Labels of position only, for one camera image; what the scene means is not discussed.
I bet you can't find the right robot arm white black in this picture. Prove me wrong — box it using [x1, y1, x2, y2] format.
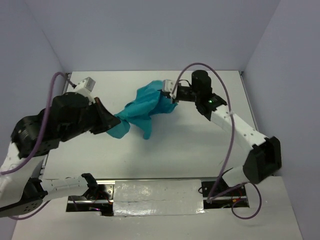
[161, 70, 282, 196]

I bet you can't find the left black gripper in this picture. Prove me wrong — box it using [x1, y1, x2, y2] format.
[61, 96, 121, 141]

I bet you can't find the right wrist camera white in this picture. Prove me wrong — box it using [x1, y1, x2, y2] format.
[161, 79, 177, 94]

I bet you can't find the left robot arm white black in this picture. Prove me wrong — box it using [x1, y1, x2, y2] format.
[0, 92, 121, 218]

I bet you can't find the silver tape patch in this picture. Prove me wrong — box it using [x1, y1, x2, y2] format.
[112, 179, 205, 217]

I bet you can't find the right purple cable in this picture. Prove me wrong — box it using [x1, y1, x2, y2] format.
[174, 62, 262, 220]

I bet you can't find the teal t shirt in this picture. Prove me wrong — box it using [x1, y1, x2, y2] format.
[106, 80, 178, 140]

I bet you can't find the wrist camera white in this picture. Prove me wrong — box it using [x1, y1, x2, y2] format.
[73, 77, 96, 102]
[161, 79, 177, 94]

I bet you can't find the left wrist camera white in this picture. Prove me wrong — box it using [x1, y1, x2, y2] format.
[73, 77, 96, 102]

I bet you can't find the metal base rail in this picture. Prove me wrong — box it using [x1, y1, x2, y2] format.
[66, 179, 249, 217]

